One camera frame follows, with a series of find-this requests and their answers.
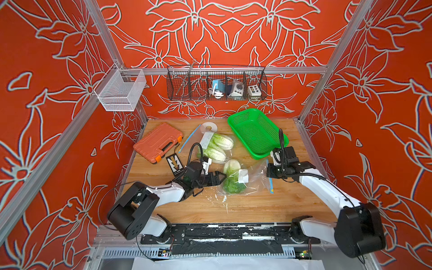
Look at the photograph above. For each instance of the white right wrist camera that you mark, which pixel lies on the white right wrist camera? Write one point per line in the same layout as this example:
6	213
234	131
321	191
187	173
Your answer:
276	157

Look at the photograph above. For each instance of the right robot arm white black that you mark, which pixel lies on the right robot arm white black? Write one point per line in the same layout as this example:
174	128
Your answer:
358	229

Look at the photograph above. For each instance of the green plastic basket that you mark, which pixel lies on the green plastic basket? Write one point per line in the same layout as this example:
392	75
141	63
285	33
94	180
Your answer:
258	134

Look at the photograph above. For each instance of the white button box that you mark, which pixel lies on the white button box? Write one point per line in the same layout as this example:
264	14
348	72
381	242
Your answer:
254	92

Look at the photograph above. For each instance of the blue white device in basket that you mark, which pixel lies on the blue white device in basket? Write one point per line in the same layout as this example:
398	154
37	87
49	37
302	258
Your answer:
217	89

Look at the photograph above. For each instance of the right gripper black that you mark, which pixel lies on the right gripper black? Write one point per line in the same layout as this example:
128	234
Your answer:
269	172

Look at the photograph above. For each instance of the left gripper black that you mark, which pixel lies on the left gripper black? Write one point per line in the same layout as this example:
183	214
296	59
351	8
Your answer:
210	176

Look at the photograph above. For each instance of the black wire wall basket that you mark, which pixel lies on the black wire wall basket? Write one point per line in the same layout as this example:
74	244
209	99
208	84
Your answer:
198	82

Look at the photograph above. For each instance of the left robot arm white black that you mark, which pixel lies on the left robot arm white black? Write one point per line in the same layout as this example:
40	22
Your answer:
133	213

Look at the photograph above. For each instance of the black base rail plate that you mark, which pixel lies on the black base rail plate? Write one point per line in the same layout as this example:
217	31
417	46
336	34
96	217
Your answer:
222	239

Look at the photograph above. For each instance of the white round dial device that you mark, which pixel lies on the white round dial device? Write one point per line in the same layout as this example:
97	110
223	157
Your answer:
236	90

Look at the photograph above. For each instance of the chinese cabbage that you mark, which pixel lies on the chinese cabbage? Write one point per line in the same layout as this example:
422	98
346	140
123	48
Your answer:
237	177

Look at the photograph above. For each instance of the white tape roll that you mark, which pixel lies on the white tape roll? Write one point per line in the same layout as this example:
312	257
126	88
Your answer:
208	127

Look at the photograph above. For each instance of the clear zip-top bag blue seal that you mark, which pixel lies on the clear zip-top bag blue seal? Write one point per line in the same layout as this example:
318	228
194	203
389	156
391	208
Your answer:
258	181

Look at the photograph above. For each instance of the orange plastic tool case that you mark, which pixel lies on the orange plastic tool case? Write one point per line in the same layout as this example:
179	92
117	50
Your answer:
158	142

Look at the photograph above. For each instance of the clear acrylic wall bin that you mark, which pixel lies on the clear acrylic wall bin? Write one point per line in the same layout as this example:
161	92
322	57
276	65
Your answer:
120	90

